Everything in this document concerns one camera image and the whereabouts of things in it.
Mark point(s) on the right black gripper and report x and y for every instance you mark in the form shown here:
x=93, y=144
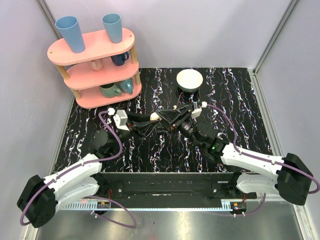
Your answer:
x=171, y=114

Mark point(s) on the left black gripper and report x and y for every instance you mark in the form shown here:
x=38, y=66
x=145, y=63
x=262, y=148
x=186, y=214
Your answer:
x=130, y=123

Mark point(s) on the white earbud charging case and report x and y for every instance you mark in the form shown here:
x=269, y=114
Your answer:
x=154, y=116

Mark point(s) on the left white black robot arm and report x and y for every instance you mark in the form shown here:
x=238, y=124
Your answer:
x=43, y=197

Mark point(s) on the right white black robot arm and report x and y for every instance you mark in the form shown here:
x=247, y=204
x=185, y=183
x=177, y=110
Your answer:
x=286, y=176

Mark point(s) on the light blue butterfly mug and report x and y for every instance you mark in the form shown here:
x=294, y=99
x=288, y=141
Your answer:
x=126, y=86

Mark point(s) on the green glazed mug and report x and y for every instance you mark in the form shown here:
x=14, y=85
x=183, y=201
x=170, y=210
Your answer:
x=110, y=90

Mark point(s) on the cream white bowl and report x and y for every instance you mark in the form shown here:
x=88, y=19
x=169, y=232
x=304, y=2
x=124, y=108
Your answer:
x=189, y=80

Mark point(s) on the pink three-tier shelf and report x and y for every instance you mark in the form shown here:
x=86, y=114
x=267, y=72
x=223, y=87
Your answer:
x=83, y=81

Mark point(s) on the dark blue mug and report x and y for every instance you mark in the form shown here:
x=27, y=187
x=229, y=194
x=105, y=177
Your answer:
x=120, y=59

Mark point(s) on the pink mug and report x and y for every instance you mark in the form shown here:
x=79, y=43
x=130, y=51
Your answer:
x=96, y=65

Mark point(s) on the right light blue tumbler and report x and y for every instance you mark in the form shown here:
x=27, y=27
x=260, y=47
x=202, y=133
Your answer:
x=113, y=27

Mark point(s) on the light blue tumbler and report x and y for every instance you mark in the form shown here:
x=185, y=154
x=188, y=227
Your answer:
x=113, y=27
x=69, y=28

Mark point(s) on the left light blue tumbler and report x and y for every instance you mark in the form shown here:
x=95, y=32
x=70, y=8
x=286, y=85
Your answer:
x=69, y=28

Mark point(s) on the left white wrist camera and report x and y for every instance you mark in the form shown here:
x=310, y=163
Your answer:
x=120, y=119

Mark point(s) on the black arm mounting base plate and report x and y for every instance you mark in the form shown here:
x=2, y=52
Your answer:
x=209, y=184

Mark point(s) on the slotted white cable duct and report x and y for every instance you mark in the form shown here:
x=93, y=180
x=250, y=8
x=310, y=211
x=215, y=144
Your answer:
x=140, y=205

